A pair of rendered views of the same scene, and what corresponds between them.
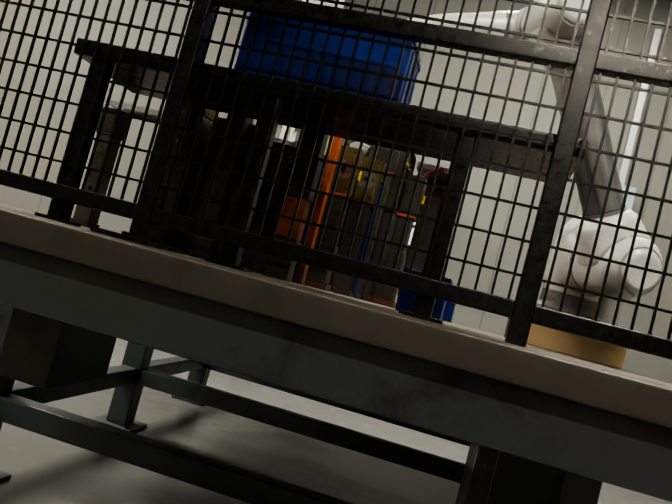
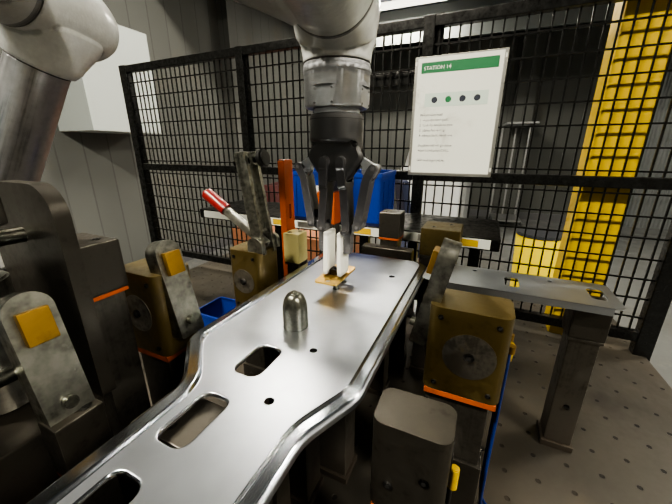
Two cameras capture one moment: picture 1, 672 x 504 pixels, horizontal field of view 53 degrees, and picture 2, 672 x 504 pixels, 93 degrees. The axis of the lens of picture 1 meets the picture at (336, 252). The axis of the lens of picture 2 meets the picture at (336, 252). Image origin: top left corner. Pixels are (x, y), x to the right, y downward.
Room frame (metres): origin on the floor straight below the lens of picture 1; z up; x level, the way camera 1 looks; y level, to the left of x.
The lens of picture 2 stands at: (2.16, 0.30, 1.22)
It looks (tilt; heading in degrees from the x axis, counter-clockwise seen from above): 18 degrees down; 193
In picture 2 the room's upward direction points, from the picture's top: straight up
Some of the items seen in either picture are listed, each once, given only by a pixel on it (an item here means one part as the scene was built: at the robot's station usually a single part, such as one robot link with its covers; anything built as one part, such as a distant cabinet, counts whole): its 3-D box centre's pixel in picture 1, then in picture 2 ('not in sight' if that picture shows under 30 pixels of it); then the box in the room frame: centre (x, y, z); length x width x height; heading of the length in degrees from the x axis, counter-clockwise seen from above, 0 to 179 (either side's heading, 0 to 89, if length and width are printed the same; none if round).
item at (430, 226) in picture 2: (177, 164); (434, 300); (1.45, 0.38, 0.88); 0.08 x 0.08 x 0.36; 78
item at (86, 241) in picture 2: (369, 223); (117, 389); (1.88, -0.07, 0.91); 0.07 x 0.05 x 0.42; 78
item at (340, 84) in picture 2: not in sight; (336, 91); (1.69, 0.19, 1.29); 0.09 x 0.09 x 0.06
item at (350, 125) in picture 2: not in sight; (336, 147); (1.69, 0.19, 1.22); 0.08 x 0.07 x 0.09; 78
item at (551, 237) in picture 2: not in sight; (534, 264); (-0.67, 1.39, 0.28); 0.37 x 0.36 x 0.57; 174
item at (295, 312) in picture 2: not in sight; (295, 313); (1.81, 0.17, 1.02); 0.03 x 0.03 x 0.07
